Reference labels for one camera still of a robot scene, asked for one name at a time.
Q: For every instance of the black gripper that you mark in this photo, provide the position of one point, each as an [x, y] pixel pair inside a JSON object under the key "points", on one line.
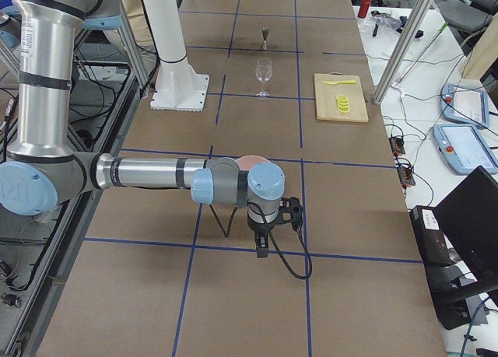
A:
{"points": [[260, 229]]}

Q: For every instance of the steel jigger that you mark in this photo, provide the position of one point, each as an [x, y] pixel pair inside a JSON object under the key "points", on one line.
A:
{"points": [[264, 34]]}

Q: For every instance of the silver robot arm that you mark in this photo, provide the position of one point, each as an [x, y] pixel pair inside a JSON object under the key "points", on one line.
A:
{"points": [[41, 171]]}

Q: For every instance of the pink bowl of ice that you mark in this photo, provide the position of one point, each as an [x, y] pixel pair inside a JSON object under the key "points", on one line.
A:
{"points": [[247, 162]]}

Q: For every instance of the clear wine glass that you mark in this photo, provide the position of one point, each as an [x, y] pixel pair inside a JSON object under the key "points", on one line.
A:
{"points": [[263, 74]]}

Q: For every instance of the wooden cutting board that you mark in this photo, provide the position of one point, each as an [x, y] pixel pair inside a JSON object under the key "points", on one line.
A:
{"points": [[325, 99]]}

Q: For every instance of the lemon slices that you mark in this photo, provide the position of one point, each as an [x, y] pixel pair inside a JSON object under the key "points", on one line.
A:
{"points": [[343, 104]]}

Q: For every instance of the black computer box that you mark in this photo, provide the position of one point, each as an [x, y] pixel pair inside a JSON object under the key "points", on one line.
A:
{"points": [[430, 238]]}

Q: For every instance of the yellow plastic knife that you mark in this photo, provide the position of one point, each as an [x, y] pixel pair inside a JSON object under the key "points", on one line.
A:
{"points": [[339, 82]]}

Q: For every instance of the black monitor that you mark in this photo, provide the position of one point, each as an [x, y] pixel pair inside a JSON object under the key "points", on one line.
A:
{"points": [[468, 218]]}

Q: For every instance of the near teach pendant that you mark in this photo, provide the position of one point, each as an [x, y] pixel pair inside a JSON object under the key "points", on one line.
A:
{"points": [[464, 148]]}

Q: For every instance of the teach pendant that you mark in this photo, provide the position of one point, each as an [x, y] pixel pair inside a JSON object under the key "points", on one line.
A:
{"points": [[460, 104], [464, 148]]}

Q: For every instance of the far teach pendant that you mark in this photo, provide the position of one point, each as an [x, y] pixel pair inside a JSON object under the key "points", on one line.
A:
{"points": [[460, 104]]}

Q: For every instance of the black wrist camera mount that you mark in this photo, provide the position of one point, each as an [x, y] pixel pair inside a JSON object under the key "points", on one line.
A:
{"points": [[290, 212]]}

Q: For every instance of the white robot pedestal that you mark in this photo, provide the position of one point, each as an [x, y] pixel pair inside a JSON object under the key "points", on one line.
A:
{"points": [[178, 86]]}

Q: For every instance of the green handled reacher stick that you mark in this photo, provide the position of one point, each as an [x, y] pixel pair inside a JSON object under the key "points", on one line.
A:
{"points": [[396, 82]]}

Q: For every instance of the aluminium frame post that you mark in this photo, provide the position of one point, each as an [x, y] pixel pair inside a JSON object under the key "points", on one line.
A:
{"points": [[416, 16]]}

